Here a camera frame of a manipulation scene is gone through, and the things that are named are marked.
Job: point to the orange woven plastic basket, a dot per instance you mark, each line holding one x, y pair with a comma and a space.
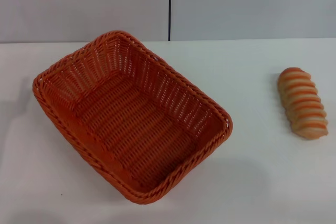
136, 129

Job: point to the striped bread roll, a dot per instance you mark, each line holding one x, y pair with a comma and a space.
302, 103

